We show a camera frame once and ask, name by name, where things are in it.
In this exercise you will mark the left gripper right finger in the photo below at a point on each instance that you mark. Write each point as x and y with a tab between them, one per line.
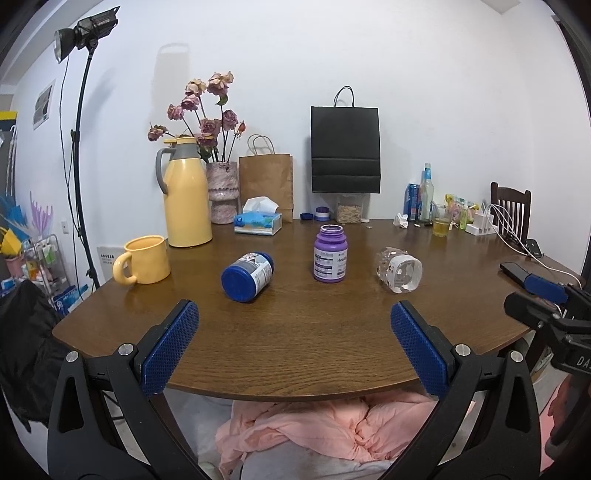
485	424

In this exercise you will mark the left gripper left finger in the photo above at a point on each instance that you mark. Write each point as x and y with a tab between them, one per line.
109	417

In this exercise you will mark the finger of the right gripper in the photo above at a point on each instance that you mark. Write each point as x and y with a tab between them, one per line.
545	289

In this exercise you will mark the clear plastic christmas cup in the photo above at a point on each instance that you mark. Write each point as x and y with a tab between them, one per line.
400	271

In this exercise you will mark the purple supplement bottle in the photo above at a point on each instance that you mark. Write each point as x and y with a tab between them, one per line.
330	254

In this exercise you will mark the black phone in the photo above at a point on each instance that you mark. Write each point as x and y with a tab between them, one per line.
515	272

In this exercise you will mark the dark wooden chair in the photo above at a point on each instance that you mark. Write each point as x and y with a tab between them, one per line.
511	209

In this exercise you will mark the black jacket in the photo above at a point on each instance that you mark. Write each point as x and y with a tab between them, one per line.
31	357

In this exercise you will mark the white power strip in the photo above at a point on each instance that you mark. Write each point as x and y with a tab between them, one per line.
482	224

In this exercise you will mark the pink cloth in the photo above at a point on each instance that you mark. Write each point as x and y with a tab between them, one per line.
378	427

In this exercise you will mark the colourful snack packets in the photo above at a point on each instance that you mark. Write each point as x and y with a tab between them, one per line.
460	211

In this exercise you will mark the glass of yellow tea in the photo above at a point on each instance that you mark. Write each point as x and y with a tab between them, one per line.
441	221

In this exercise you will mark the clear glass bottle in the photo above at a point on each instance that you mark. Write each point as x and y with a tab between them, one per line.
425	204

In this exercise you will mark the blue drink can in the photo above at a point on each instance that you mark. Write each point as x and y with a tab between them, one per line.
411	206

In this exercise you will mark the crumpled white tissue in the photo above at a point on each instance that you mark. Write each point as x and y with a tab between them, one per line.
401	221

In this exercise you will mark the yellow ceramic mug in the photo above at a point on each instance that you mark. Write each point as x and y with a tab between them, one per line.
144	262

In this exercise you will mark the clear jar of grains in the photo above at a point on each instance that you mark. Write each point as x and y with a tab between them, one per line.
350	208

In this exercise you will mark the blue white supplement bottle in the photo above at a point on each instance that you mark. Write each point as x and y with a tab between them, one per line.
245	278

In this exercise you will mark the small purple white jar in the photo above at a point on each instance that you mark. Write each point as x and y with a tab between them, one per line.
322	214

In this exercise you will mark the black paper bag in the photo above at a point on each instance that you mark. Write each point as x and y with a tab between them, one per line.
345	149

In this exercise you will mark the yellow thermos jug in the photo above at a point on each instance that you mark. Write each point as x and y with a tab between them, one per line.
181	178

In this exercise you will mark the blue tissue box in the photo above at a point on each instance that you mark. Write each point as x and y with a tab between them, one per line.
260	216

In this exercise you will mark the brown paper bag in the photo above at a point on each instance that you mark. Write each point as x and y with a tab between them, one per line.
266	173

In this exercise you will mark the dried pink flowers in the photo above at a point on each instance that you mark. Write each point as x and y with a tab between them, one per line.
203	112

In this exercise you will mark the studio light on stand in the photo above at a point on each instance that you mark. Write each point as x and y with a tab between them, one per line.
84	35

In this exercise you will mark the wire storage rack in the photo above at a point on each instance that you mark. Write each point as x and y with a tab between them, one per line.
44	266

